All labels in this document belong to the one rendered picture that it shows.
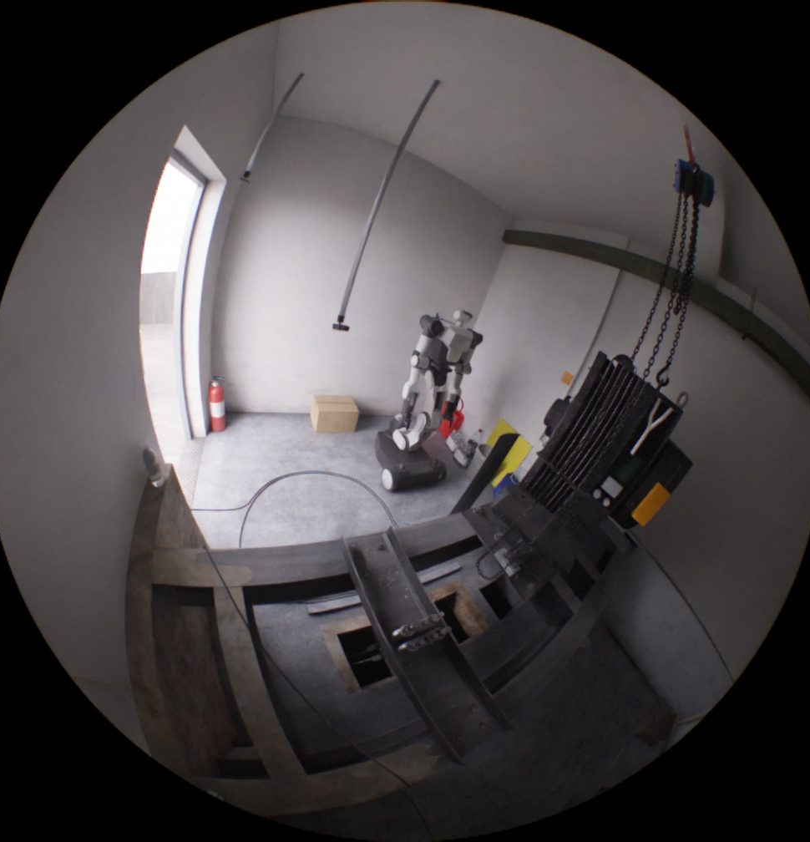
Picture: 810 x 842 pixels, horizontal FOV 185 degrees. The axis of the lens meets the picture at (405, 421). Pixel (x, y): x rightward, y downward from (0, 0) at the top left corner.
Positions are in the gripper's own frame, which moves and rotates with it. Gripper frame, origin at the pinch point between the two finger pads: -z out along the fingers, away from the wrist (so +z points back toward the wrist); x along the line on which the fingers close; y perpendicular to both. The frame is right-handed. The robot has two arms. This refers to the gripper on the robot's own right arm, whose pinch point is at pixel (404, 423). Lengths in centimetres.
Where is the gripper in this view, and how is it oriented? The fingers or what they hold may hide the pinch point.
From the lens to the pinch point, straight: 192.3
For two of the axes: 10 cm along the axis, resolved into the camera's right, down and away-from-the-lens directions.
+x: 5.2, 4.0, -7.6
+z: 2.1, -9.2, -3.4
